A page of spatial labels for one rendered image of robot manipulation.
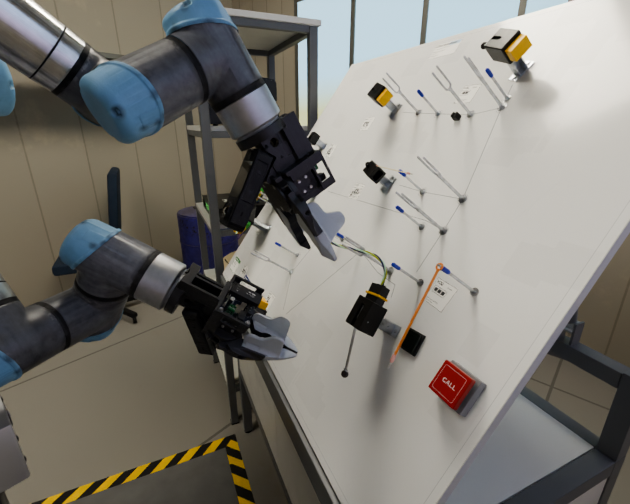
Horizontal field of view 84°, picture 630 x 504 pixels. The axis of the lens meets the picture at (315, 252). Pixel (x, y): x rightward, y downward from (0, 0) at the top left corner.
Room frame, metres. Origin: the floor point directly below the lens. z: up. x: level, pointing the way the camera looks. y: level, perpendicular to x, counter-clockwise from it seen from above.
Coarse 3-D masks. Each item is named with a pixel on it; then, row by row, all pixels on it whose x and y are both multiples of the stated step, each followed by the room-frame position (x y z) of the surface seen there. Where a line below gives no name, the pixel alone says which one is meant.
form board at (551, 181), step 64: (576, 0) 0.82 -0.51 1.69; (384, 64) 1.36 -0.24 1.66; (448, 64) 1.03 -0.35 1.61; (576, 64) 0.70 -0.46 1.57; (320, 128) 1.47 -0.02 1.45; (384, 128) 1.08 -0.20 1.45; (448, 128) 0.86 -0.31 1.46; (512, 128) 0.71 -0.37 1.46; (576, 128) 0.60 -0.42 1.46; (448, 192) 0.72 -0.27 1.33; (512, 192) 0.60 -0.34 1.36; (576, 192) 0.52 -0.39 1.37; (320, 256) 0.91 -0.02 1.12; (384, 256) 0.73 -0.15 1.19; (448, 256) 0.61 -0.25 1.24; (512, 256) 0.52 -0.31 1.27; (576, 256) 0.45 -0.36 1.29; (320, 320) 0.74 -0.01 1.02; (448, 320) 0.51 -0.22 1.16; (512, 320) 0.45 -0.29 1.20; (320, 384) 0.61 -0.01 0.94; (384, 384) 0.51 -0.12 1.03; (512, 384) 0.38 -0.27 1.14; (320, 448) 0.50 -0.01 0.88; (384, 448) 0.43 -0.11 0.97; (448, 448) 0.37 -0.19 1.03
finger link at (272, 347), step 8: (248, 336) 0.45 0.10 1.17; (256, 336) 0.45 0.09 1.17; (272, 336) 0.45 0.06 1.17; (248, 344) 0.46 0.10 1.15; (256, 344) 0.46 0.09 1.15; (264, 344) 0.45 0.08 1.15; (272, 344) 0.45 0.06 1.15; (280, 344) 0.45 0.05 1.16; (264, 352) 0.46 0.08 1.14; (272, 352) 0.46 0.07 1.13; (280, 352) 0.46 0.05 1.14; (288, 352) 0.47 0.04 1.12; (272, 360) 0.46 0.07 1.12
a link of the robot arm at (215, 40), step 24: (192, 0) 0.45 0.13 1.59; (216, 0) 0.47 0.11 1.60; (168, 24) 0.45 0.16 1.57; (192, 24) 0.44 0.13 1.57; (216, 24) 0.46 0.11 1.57; (192, 48) 0.43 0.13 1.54; (216, 48) 0.45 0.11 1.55; (240, 48) 0.47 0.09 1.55; (216, 72) 0.45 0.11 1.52; (240, 72) 0.46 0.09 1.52; (216, 96) 0.46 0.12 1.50; (240, 96) 0.46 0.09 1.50
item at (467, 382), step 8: (448, 360) 0.44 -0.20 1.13; (440, 368) 0.43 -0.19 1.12; (448, 368) 0.43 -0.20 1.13; (456, 368) 0.42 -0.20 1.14; (440, 376) 0.43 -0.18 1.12; (448, 376) 0.42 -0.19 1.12; (456, 376) 0.41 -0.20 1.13; (464, 376) 0.40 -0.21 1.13; (432, 384) 0.42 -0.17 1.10; (440, 384) 0.42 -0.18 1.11; (448, 384) 0.41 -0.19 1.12; (456, 384) 0.40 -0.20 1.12; (464, 384) 0.40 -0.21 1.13; (472, 384) 0.39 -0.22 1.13; (440, 392) 0.41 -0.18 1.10; (448, 392) 0.40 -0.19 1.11; (456, 392) 0.39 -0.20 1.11; (464, 392) 0.39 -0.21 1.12; (448, 400) 0.39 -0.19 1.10; (456, 400) 0.39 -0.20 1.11; (456, 408) 0.39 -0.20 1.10
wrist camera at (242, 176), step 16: (256, 160) 0.48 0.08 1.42; (272, 160) 0.49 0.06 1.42; (240, 176) 0.49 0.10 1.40; (256, 176) 0.48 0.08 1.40; (240, 192) 0.46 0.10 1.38; (256, 192) 0.47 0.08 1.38; (224, 208) 0.47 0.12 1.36; (240, 208) 0.46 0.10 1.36; (224, 224) 0.46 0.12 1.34; (240, 224) 0.46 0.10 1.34
